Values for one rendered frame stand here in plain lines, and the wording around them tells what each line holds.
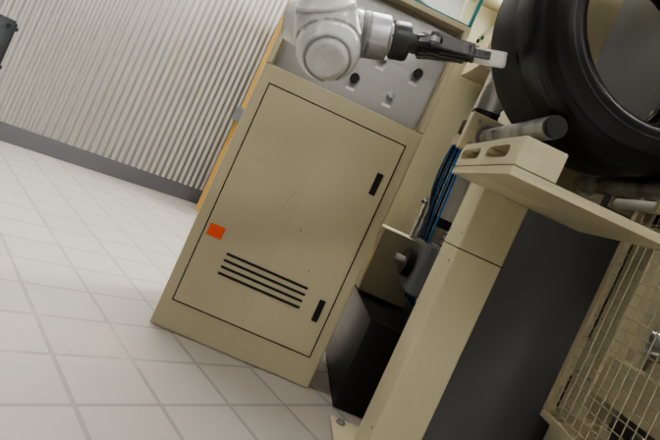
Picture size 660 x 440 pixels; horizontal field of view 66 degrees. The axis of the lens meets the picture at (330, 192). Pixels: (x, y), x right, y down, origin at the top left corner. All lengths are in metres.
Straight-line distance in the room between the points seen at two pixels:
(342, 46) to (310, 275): 0.97
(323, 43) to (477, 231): 0.73
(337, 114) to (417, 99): 0.28
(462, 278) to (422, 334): 0.18
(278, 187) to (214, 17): 2.83
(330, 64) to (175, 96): 3.43
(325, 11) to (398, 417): 1.03
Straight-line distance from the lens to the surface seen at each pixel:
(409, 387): 1.42
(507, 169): 1.00
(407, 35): 1.03
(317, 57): 0.82
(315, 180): 1.61
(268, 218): 1.62
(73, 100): 3.99
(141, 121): 4.15
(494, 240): 1.38
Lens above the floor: 0.64
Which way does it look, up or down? 1 degrees down
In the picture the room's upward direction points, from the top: 24 degrees clockwise
